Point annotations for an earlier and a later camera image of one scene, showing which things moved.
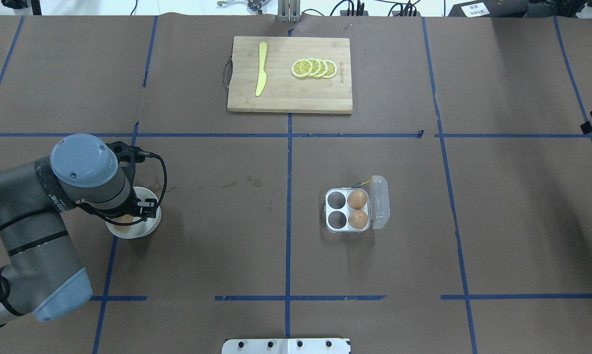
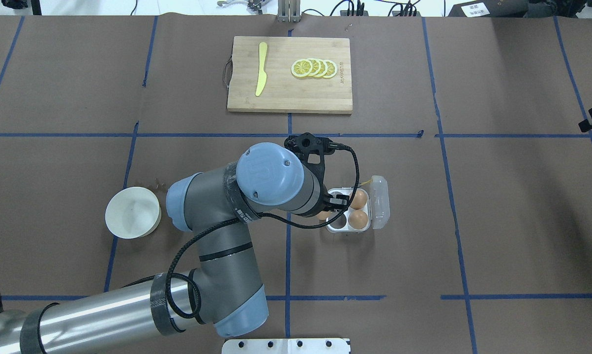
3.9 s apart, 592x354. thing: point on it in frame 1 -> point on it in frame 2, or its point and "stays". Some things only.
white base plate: x=286 y=346 stays
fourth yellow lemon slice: x=332 y=69 stays
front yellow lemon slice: x=301 y=68 stays
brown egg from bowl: x=124 y=219 -> x=323 y=215
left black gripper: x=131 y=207 -> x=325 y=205
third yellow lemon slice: x=323 y=68 stays
